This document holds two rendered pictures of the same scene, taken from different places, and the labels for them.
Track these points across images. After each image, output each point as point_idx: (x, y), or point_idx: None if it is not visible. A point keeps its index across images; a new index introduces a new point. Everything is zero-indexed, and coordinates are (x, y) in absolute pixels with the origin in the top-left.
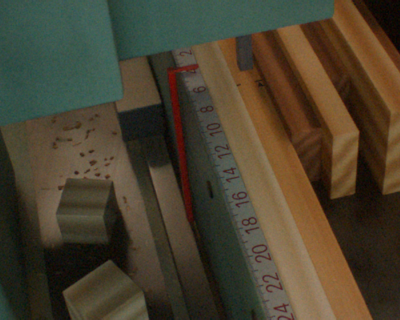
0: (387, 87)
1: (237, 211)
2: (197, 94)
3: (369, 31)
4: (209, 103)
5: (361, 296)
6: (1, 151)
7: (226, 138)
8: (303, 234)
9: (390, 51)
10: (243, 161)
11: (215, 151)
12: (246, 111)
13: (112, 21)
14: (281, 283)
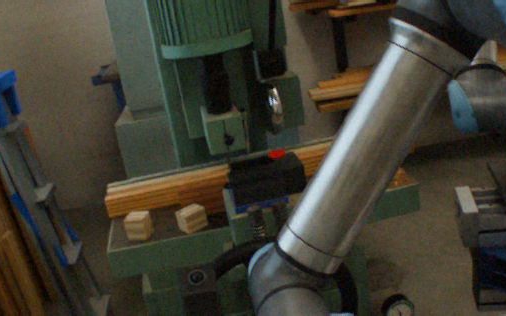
0: (196, 177)
1: (168, 171)
2: (216, 161)
3: (225, 173)
4: (211, 163)
5: (140, 193)
6: None
7: (197, 168)
8: (163, 185)
9: (219, 180)
10: (188, 172)
11: (191, 166)
12: (209, 170)
13: (187, 117)
14: (143, 178)
